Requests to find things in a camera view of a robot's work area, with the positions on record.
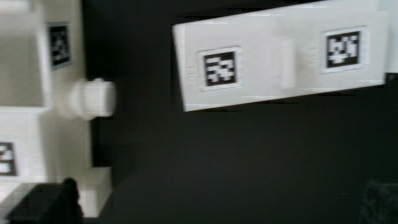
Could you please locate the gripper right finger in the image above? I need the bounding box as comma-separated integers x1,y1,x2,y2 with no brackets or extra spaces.
360,180,398,224

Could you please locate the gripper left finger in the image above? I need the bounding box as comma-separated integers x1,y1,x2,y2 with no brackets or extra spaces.
6,178,84,224

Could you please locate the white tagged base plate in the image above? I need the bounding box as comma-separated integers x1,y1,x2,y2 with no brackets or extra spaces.
173,0,398,112

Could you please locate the white door panel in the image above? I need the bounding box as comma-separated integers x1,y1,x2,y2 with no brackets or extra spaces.
0,0,116,224

